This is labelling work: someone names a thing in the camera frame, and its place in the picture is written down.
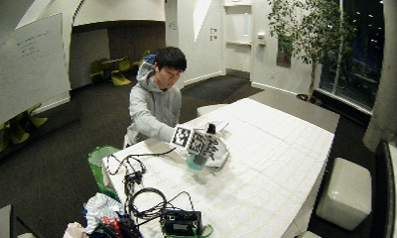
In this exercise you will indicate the black electronic box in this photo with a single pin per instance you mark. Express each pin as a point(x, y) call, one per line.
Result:
point(180, 223)

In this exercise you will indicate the white cube stool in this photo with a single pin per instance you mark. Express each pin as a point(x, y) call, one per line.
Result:
point(346, 193)
point(208, 109)

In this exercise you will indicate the white wall switches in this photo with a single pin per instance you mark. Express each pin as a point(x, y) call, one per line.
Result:
point(213, 33)

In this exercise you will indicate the dark wall picture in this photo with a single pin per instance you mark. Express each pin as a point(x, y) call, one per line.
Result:
point(284, 53)

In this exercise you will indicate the green bag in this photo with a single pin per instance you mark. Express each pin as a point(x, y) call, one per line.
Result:
point(98, 165)

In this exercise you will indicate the white cube with black markers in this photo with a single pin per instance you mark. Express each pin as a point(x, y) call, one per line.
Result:
point(191, 139)

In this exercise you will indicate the green chairs with round table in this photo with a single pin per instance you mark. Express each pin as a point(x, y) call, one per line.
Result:
point(112, 70)

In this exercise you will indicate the large dark window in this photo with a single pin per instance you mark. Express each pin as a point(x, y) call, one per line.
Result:
point(353, 53)

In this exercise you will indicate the the person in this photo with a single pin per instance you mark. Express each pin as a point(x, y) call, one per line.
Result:
point(155, 102)

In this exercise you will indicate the green lounge chair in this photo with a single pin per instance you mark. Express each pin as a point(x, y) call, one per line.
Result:
point(20, 127)

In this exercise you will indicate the grey bench table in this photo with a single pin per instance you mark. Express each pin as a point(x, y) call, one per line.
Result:
point(297, 110)

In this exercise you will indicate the clear bottle with green base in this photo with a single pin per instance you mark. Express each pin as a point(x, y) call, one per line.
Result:
point(195, 164)

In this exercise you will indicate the white tablecloth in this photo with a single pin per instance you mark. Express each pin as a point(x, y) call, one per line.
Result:
point(260, 165)

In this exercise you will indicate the large whiteboard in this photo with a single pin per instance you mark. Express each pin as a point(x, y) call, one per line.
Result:
point(24, 69)

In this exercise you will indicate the potted indoor tree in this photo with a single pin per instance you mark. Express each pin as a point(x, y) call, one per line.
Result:
point(310, 39)

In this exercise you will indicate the red and orange tools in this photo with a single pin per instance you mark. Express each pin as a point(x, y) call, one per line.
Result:
point(111, 225)

